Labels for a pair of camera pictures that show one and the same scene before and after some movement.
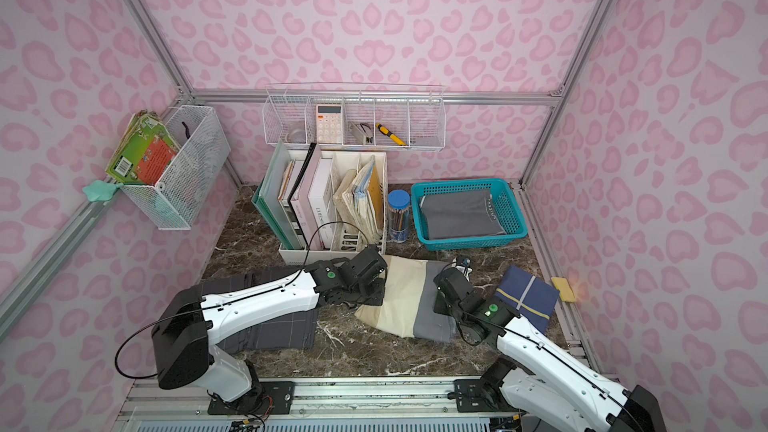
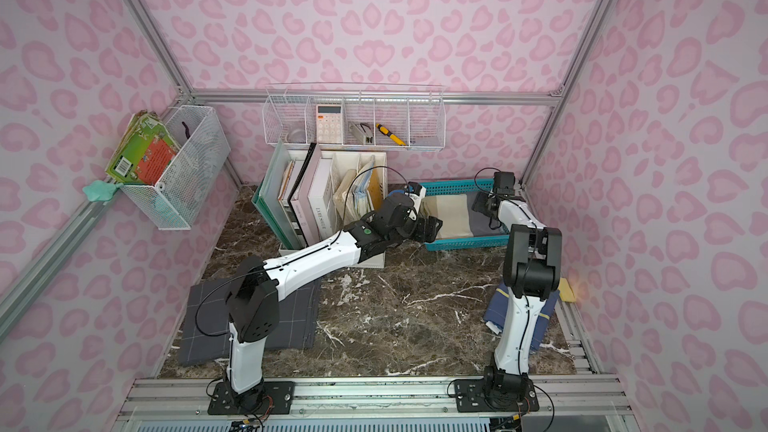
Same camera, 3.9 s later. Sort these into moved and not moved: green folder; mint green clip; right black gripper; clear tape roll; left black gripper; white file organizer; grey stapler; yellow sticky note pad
Moved: left black gripper; right black gripper
Not moved: mint green clip; grey stapler; green folder; clear tape roll; yellow sticky note pad; white file organizer
